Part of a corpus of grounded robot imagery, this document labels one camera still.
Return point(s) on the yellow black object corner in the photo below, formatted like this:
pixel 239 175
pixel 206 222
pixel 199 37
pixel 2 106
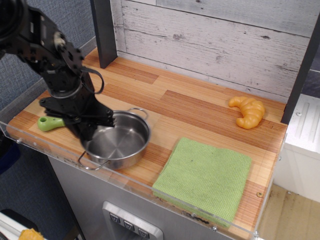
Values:
pixel 17 231

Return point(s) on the dark grey post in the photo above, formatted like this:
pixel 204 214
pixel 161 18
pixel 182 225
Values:
pixel 104 31
pixel 302 73

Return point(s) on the clear acrylic guard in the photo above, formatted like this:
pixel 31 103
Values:
pixel 180 103

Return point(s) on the dark grey right post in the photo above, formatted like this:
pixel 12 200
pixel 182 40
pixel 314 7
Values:
pixel 302 73

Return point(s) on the silver dispenser panel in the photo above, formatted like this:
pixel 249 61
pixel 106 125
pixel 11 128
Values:
pixel 124 225

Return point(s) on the dark grey left post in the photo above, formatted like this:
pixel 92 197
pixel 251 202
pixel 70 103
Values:
pixel 104 31

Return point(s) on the orange plastic croissant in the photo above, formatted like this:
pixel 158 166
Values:
pixel 252 111

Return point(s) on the white appliance right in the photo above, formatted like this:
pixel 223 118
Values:
pixel 298 168

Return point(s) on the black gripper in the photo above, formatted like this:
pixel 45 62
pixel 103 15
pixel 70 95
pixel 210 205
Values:
pixel 82 112

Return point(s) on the green cloth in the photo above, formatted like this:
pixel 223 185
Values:
pixel 204 180

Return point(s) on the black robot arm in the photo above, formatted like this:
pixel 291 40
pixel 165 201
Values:
pixel 29 34

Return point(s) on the stainless steel pot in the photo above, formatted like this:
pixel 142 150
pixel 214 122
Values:
pixel 117 147

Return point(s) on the green handled grey spatula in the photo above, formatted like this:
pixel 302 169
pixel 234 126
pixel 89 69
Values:
pixel 48 123

